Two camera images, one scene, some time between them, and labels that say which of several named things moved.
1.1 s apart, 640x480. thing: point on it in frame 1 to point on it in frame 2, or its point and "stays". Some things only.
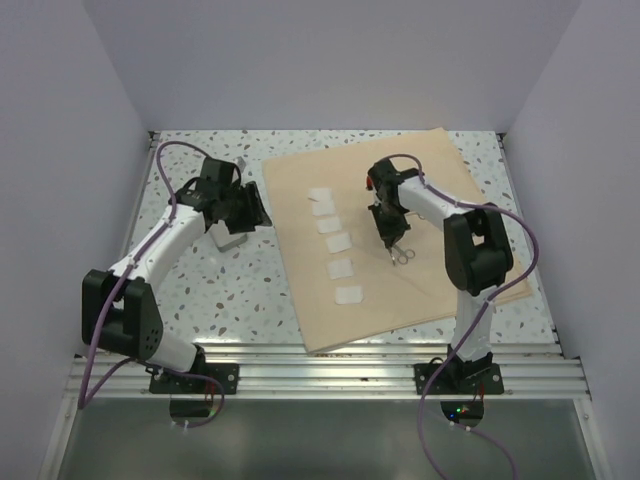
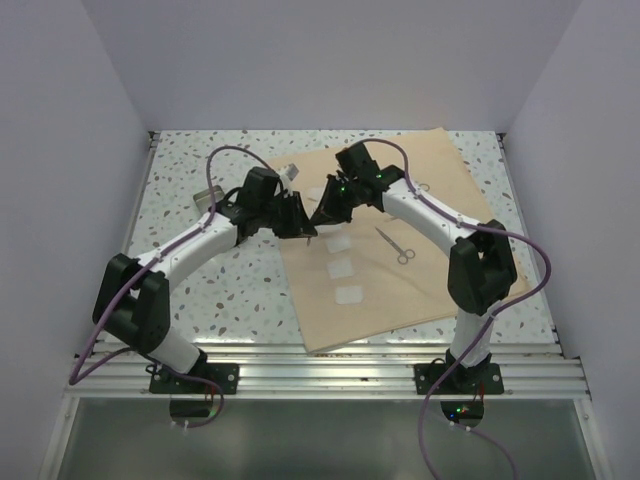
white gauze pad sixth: (348, 295) stays
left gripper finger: (235, 215) to (290, 221)
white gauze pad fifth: (340, 269) stays
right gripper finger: (399, 228) to (343, 212)
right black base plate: (459, 379) stays
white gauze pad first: (321, 194) stays
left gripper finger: (256, 210) to (307, 223)
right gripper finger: (384, 228) to (328, 201)
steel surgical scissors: (404, 254) stays
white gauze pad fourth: (340, 243) stays
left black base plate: (226, 373) stays
